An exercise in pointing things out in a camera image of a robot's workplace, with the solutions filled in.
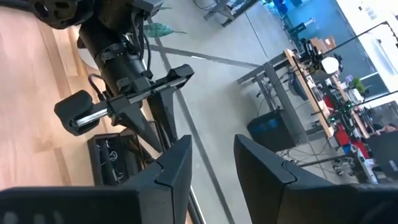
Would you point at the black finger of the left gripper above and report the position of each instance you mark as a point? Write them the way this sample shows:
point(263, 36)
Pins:
point(163, 109)
point(133, 118)

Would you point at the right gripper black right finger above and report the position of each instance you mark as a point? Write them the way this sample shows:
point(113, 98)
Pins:
point(264, 180)

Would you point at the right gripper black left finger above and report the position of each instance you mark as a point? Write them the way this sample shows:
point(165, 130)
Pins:
point(174, 186)

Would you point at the black binder clip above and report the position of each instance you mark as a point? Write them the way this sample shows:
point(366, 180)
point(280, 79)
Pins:
point(115, 176)
point(113, 155)

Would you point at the black mesh desk organizer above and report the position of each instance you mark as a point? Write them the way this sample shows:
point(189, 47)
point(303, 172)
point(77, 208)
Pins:
point(102, 161)

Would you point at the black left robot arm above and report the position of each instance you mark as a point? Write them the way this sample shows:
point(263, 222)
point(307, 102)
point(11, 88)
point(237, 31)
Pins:
point(102, 18)

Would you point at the black computer case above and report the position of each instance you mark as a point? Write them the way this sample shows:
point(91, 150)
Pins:
point(270, 130)

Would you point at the wooden desk grey legs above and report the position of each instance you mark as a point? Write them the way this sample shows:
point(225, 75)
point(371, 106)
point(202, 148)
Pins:
point(280, 93)

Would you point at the grey table legs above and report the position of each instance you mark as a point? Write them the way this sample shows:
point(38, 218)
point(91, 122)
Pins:
point(224, 9)

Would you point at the black monitor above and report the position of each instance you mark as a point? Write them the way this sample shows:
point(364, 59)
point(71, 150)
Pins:
point(385, 155)

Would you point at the white round lamp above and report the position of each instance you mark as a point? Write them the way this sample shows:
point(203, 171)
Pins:
point(330, 65)

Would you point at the small green plant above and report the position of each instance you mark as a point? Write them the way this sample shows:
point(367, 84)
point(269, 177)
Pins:
point(358, 85)

